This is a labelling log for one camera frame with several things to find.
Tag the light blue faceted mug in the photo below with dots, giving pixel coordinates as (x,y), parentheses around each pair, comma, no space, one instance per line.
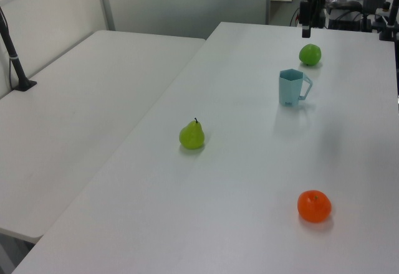
(290,90)

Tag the yellow-green pear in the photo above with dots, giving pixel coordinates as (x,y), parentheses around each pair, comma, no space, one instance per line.
(191,137)

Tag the white side table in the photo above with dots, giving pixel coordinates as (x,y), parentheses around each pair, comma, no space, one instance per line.
(78,99)

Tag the green apple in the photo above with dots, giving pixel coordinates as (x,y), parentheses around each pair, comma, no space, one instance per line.
(310,55)

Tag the orange mandarin fruit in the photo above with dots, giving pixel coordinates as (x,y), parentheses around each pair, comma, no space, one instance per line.
(313,207)

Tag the black bag on desk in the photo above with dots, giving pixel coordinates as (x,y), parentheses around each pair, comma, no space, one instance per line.
(343,4)

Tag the black pole with base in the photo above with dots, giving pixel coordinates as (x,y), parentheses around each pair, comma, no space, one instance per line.
(14,59)

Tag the black clamped stand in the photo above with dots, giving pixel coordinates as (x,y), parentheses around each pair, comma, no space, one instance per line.
(389,25)

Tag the black camera on stand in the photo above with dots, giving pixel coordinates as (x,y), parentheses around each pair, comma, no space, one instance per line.
(305,18)

